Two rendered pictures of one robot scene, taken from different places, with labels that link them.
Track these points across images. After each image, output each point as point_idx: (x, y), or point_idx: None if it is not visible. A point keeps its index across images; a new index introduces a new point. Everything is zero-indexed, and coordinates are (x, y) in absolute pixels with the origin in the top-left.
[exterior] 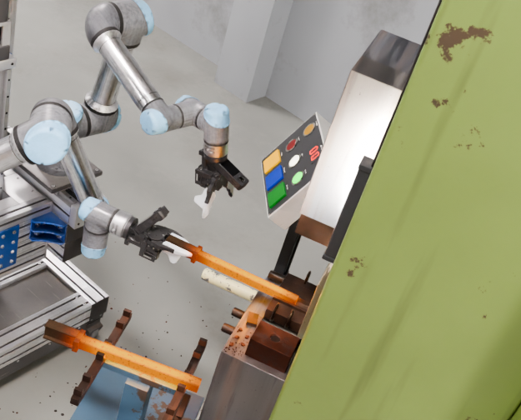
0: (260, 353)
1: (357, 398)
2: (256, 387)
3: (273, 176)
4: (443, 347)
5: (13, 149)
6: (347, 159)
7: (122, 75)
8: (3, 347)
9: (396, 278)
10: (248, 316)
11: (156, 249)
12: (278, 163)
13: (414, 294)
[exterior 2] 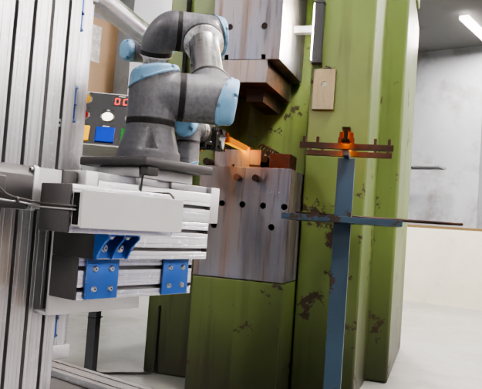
0: (291, 164)
1: (375, 106)
2: (297, 188)
3: (102, 133)
4: (380, 60)
5: (218, 40)
6: (286, 18)
7: (129, 11)
8: (129, 383)
9: (379, 28)
10: (254, 164)
11: (219, 139)
12: (90, 128)
13: (379, 35)
